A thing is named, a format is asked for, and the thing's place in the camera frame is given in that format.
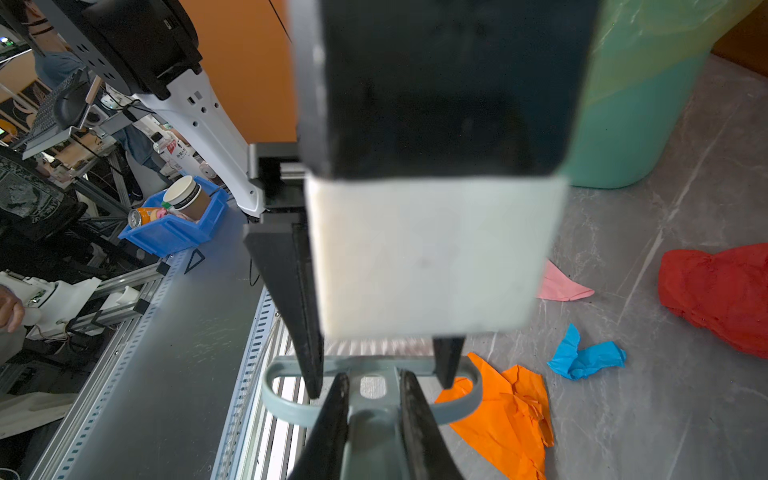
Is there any orange crumpled paper near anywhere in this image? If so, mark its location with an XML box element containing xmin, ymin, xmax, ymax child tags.
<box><xmin>450</xmin><ymin>352</ymin><xmax>554</xmax><ymax>479</ymax></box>

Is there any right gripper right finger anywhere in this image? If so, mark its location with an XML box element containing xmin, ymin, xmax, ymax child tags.
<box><xmin>400</xmin><ymin>370</ymin><xmax>463</xmax><ymax>480</ymax></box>

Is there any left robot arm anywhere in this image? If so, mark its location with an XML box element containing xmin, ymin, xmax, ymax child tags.
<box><xmin>40</xmin><ymin>1</ymin><xmax>601</xmax><ymax>398</ymax></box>

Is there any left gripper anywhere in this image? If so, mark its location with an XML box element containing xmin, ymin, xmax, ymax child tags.
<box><xmin>244</xmin><ymin>142</ymin><xmax>325</xmax><ymax>399</ymax></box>

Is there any orange drink can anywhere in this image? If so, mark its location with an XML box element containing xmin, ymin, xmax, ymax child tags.
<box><xmin>128</xmin><ymin>207</ymin><xmax>168</xmax><ymax>229</ymax></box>

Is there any pink paper scrap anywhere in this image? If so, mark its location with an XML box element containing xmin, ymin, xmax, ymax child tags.
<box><xmin>537</xmin><ymin>261</ymin><xmax>595</xmax><ymax>302</ymax></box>

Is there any red crumpled paper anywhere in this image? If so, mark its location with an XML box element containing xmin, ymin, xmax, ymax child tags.
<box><xmin>658</xmin><ymin>243</ymin><xmax>767</xmax><ymax>359</ymax></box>

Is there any small blue paper scrap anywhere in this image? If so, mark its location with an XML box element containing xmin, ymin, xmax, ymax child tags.
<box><xmin>547</xmin><ymin>324</ymin><xmax>627</xmax><ymax>381</ymax></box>

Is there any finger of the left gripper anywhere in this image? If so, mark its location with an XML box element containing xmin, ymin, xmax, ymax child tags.
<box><xmin>289</xmin><ymin>1</ymin><xmax>600</xmax><ymax>181</ymax></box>

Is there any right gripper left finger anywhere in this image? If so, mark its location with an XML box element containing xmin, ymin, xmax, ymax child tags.
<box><xmin>289</xmin><ymin>373</ymin><xmax>350</xmax><ymax>480</ymax></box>

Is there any paper coffee cup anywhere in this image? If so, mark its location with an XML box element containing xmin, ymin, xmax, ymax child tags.
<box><xmin>162</xmin><ymin>176</ymin><xmax>211</xmax><ymax>221</ymax></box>

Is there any green trash bin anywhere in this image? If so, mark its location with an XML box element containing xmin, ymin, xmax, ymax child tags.
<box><xmin>560</xmin><ymin>48</ymin><xmax>712</xmax><ymax>189</ymax></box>

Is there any aluminium frame rail front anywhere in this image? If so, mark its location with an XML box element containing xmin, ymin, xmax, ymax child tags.
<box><xmin>32</xmin><ymin>207</ymin><xmax>274</xmax><ymax>479</ymax></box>

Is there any blue storage bin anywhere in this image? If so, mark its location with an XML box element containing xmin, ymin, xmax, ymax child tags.
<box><xmin>118</xmin><ymin>177</ymin><xmax>229</xmax><ymax>257</ymax></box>

